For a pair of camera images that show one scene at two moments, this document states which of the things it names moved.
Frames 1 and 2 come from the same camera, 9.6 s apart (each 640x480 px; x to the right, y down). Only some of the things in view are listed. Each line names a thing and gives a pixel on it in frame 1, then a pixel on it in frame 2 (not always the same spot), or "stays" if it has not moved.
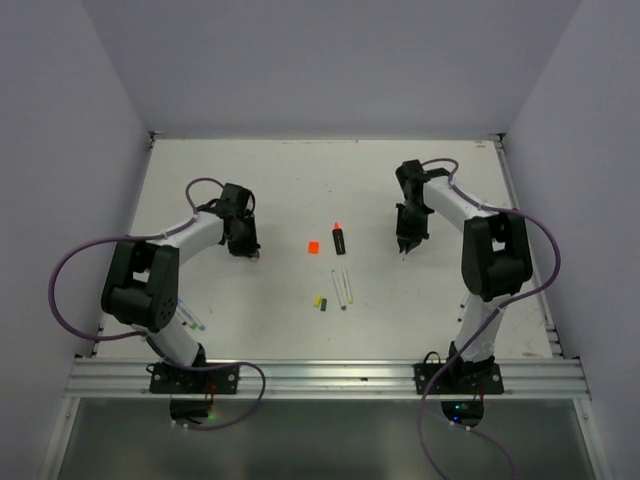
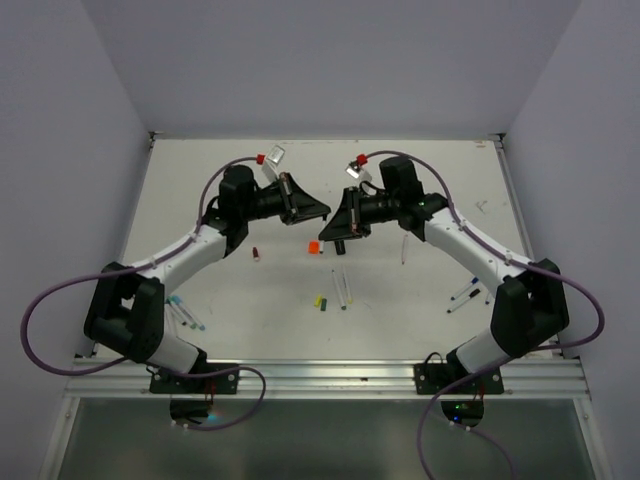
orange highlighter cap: x=314 y=247 stays
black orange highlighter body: x=339 y=239 stays
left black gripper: x=249 y=248 -> x=296 y=203
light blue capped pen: x=186 y=309 stays
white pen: x=338 y=291 stays
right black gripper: x=409 y=237 -> x=348 y=222
